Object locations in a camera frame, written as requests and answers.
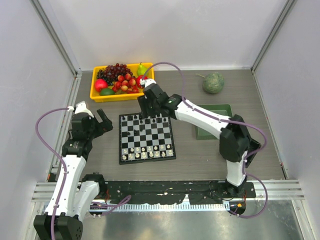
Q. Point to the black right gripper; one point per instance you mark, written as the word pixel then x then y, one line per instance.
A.
pixel 145 111

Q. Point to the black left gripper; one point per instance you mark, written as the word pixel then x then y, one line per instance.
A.
pixel 103 126

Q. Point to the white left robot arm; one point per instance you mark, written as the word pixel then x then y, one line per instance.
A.
pixel 63 217

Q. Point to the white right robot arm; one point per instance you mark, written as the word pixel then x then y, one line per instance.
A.
pixel 236 145

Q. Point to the red apple right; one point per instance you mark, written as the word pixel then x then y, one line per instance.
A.
pixel 138 80

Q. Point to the red apple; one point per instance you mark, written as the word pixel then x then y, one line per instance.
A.
pixel 138 80
pixel 100 84

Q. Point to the yellow plastic fruit bin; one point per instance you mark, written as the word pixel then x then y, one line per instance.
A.
pixel 95 96

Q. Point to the green lime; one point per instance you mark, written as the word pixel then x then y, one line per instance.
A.
pixel 106 92

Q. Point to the red cherry cluster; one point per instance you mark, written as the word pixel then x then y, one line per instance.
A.
pixel 125 84

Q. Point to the green pear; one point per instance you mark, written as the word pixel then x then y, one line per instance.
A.
pixel 141 69

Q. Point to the black white chessboard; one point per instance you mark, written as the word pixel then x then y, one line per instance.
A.
pixel 148 139

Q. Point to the red apple left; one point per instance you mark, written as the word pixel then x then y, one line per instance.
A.
pixel 100 84

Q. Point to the dark red grape bunch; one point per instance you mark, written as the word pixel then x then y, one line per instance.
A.
pixel 111 72

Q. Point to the green round melon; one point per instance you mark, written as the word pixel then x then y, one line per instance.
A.
pixel 213 83

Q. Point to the green plastic tray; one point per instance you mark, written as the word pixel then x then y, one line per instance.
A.
pixel 220 109

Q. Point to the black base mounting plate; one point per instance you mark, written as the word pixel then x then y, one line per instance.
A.
pixel 172 192

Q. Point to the black plastic tray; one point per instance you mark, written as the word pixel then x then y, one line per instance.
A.
pixel 254 145

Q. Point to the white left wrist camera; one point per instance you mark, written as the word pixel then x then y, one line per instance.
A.
pixel 80 107

